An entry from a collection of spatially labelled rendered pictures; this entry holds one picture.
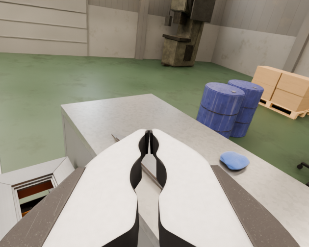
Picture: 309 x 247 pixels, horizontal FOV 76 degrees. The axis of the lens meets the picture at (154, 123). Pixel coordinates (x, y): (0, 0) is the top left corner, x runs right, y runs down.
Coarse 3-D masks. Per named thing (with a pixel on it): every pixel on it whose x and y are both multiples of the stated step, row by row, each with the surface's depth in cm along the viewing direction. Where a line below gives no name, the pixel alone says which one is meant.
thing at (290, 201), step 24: (144, 96) 133; (72, 120) 93; (96, 120) 96; (120, 120) 99; (144, 120) 102; (168, 120) 106; (192, 120) 110; (96, 144) 79; (192, 144) 88; (216, 144) 91; (264, 168) 80; (144, 192) 61; (264, 192) 68; (288, 192) 69; (144, 216) 53; (288, 216) 60
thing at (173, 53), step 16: (176, 0) 669; (192, 0) 621; (208, 0) 652; (176, 16) 689; (192, 16) 638; (208, 16) 684; (192, 32) 717; (176, 48) 705; (192, 48) 751; (176, 64) 738; (192, 64) 794
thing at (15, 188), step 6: (48, 174) 89; (30, 180) 85; (36, 180) 86; (42, 180) 87; (48, 180) 88; (54, 180) 87; (12, 186) 81; (18, 186) 82; (24, 186) 83; (30, 186) 84; (54, 186) 86; (12, 192) 78; (18, 198) 78; (18, 204) 76; (18, 210) 74; (18, 216) 71
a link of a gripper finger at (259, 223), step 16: (224, 176) 8; (224, 192) 8; (240, 192) 8; (240, 208) 7; (256, 208) 7; (256, 224) 6; (272, 224) 6; (256, 240) 6; (272, 240) 6; (288, 240) 6
